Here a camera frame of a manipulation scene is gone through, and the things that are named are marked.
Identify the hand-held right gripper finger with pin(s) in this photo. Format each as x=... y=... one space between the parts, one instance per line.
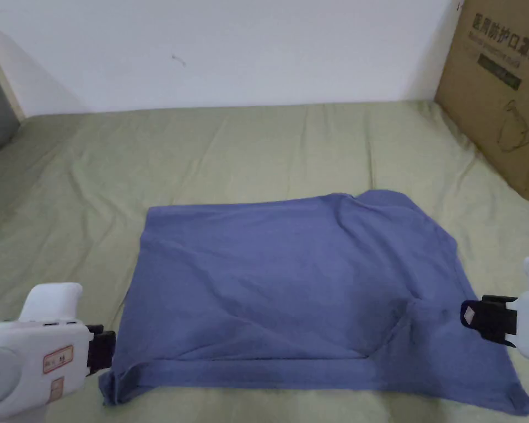
x=471 y=314

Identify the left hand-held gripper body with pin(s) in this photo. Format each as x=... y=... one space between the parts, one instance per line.
x=31 y=352

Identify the dark blue shirt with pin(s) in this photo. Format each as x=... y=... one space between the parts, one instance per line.
x=264 y=282

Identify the brown cardboard carton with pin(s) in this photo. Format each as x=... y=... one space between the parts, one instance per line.
x=498 y=110

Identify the bed with pale green sheet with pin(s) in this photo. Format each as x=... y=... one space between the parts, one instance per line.
x=255 y=150

